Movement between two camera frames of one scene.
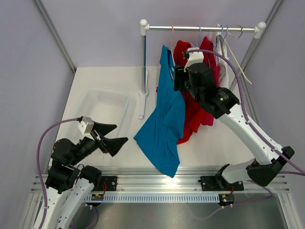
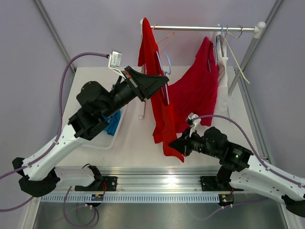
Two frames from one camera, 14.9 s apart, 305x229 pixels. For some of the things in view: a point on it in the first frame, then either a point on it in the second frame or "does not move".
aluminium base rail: [163, 180] does not move
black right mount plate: [215, 183] does not move
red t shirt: [193, 112] -> [148, 60]
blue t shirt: [161, 137] -> [113, 120]
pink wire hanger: [172, 45] -> [168, 36]
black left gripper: [111, 145] -> [147, 85]
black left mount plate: [111, 182] does not move
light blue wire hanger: [198, 39] -> [167, 74]
